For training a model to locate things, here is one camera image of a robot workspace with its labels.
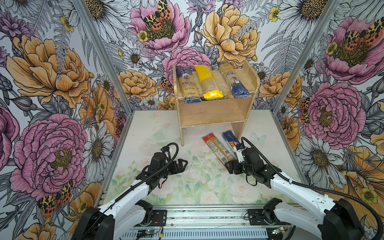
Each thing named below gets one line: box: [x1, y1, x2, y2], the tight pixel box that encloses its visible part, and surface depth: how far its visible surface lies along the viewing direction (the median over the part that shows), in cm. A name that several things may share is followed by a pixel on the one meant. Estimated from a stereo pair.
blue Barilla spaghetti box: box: [221, 130, 240, 154], surface depth 104 cm
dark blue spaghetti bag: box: [175, 66, 202, 104], surface depth 71 cm
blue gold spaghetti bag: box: [218, 61, 250, 99], surface depth 72 cm
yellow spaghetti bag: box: [194, 64, 224, 99], surface depth 71 cm
